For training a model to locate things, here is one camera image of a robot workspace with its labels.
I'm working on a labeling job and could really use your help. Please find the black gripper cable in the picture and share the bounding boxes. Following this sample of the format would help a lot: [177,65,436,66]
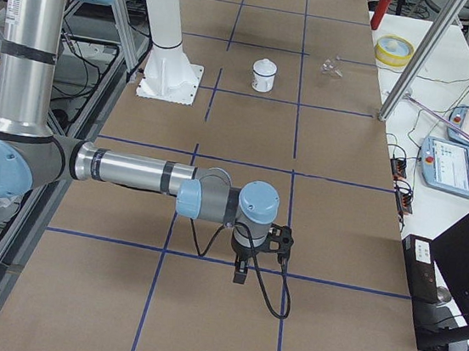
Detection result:
[178,215,301,320]

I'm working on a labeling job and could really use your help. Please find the near teach pendant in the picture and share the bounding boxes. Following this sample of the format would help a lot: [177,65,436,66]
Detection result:
[421,136,469,198]

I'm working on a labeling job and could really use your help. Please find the black computer box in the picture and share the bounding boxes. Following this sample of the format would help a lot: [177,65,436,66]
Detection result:
[402,234,442,305]

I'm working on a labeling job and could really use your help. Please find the white camera stand column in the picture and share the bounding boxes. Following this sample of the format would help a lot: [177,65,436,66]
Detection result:
[136,0,204,105]

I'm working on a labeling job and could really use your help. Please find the purple metal rod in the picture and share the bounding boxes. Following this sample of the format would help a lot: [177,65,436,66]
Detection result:
[403,93,469,141]

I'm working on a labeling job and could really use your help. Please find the red cylinder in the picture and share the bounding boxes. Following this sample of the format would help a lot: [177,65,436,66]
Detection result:
[370,0,392,30]

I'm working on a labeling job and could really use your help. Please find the orange connector board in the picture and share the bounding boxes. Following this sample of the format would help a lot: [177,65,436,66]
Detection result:
[390,156,407,180]
[395,188,413,215]

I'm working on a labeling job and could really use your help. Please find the lower orange connector board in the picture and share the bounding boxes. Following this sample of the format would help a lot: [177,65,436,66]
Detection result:
[395,188,413,215]

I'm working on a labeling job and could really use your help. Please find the yellow tape roll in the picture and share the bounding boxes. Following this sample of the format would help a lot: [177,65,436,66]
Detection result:
[374,35,415,67]

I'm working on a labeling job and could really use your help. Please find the upper orange connector board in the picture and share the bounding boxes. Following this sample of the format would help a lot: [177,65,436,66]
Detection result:
[390,156,407,180]

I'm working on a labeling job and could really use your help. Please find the white enamel mug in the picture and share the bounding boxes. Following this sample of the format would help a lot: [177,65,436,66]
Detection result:
[251,70,276,93]

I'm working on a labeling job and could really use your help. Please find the clear glass funnel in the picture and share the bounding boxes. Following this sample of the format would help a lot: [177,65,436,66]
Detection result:
[320,55,343,78]

